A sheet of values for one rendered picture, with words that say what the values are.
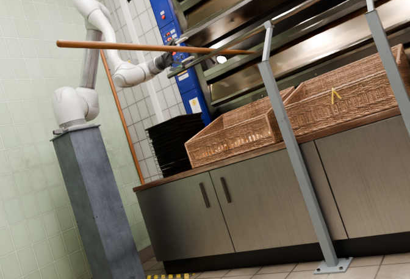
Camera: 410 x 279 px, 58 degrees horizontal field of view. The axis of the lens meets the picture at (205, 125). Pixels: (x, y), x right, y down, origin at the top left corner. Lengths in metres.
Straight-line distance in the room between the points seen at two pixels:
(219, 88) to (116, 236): 1.14
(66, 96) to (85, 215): 0.68
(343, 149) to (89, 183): 1.33
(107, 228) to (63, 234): 0.53
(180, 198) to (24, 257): 0.99
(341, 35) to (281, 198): 0.96
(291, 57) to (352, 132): 0.81
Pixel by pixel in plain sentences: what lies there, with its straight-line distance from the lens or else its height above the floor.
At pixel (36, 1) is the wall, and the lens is 3.19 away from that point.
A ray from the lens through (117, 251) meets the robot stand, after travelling 2.22.
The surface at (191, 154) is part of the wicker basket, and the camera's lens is 2.12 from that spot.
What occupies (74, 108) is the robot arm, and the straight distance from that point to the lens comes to 2.27.
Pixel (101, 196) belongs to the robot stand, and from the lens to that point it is 2.20.
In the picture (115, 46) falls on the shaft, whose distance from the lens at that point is 1.63.
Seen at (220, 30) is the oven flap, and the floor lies 1.37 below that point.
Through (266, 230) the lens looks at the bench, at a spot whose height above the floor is 0.19.
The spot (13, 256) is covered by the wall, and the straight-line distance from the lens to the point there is 2.52.
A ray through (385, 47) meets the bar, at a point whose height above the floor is 0.80.
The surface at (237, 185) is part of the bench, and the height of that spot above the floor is 0.44.
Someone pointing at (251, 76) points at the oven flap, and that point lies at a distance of 2.41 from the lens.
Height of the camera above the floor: 0.64
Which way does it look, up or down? 4 degrees up
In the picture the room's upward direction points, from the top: 18 degrees counter-clockwise
